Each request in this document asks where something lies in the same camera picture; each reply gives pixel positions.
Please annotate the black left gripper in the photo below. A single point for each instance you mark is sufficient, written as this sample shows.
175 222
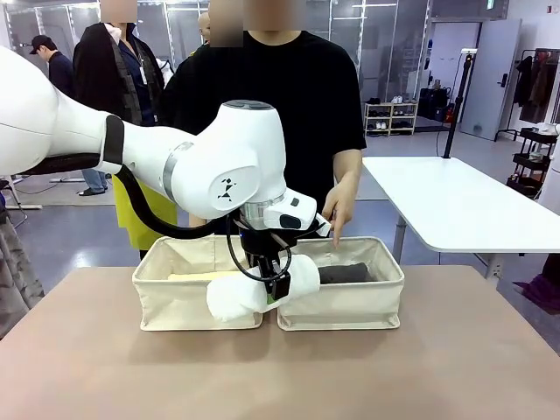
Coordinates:
256 247

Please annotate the white towel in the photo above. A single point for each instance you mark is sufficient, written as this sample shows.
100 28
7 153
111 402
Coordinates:
236 297

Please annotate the person's left forearm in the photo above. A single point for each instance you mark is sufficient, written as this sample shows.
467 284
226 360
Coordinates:
347 168

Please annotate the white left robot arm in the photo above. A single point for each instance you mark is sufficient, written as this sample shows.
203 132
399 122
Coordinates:
245 153

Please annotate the person's left hand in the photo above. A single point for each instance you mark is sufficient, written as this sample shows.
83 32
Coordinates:
341 205

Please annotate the rolled yellow towel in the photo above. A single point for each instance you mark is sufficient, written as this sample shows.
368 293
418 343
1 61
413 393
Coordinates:
197 276

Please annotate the rolled dark grey towel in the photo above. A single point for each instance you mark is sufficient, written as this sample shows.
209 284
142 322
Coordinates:
345 273

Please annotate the beige fabric storage basket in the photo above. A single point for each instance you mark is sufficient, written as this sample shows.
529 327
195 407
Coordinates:
341 312
175 306

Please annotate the yellow cloth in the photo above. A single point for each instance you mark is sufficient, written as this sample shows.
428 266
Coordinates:
131 219

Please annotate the person in black t-shirt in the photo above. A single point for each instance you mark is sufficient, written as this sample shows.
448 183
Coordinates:
297 109

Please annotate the white table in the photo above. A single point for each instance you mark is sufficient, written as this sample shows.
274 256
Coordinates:
446 205

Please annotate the wooden shoe rack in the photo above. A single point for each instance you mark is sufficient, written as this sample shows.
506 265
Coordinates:
391 118

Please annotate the black shoes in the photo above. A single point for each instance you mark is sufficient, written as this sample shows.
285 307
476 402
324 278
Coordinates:
373 101

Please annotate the white sneakers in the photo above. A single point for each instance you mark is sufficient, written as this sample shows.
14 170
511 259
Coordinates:
397 100

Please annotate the black suitcase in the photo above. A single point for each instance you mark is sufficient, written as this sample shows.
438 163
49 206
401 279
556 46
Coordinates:
434 102

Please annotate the red fire extinguisher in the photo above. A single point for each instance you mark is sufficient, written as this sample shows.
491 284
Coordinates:
449 118

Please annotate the grey blanket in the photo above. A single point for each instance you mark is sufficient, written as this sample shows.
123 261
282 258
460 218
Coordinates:
17 271

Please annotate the bald person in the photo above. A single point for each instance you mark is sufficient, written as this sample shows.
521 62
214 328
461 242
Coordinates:
204 28

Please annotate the black tripod pole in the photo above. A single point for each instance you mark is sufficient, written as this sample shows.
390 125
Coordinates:
455 105

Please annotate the person in black coat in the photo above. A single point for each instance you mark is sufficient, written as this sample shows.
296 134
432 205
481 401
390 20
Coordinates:
100 79

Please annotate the purple cloth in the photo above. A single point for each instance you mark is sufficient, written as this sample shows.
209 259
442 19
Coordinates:
542 289

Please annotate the black utility cart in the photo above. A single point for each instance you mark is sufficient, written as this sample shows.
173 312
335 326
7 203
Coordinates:
531 162

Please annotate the man with black cap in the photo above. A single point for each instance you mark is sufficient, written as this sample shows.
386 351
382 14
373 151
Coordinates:
59 72

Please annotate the grey door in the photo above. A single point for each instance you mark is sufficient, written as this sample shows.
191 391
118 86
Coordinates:
485 79

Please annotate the brown hanging coat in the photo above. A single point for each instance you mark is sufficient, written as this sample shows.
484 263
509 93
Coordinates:
542 87

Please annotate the black clothes rack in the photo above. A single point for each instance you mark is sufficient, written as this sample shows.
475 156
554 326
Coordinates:
531 52

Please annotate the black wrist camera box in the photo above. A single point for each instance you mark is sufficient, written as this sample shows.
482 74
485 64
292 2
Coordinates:
281 286

